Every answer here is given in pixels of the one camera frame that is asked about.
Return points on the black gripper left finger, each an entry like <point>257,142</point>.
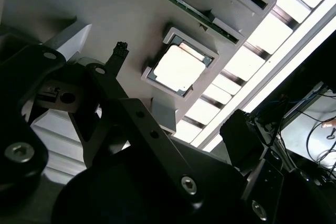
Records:
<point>170,161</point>

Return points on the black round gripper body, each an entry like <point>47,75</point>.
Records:
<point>118,195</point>

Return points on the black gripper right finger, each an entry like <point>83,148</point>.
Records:
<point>241,140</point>

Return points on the silver CPU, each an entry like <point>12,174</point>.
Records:
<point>178,68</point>

